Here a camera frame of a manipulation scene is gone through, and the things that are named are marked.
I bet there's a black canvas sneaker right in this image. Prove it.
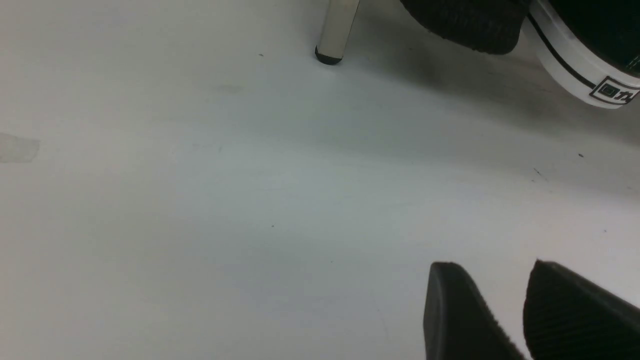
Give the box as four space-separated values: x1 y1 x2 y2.
522 0 640 109

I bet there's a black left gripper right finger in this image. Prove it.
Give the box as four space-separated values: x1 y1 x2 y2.
523 259 640 360

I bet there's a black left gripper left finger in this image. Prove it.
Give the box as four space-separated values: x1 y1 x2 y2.
423 262 526 360

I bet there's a black knit sneaker right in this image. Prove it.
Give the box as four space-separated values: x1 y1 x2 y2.
401 0 531 56

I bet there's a stainless steel shoe rack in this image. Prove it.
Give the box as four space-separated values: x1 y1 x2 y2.
314 0 360 66

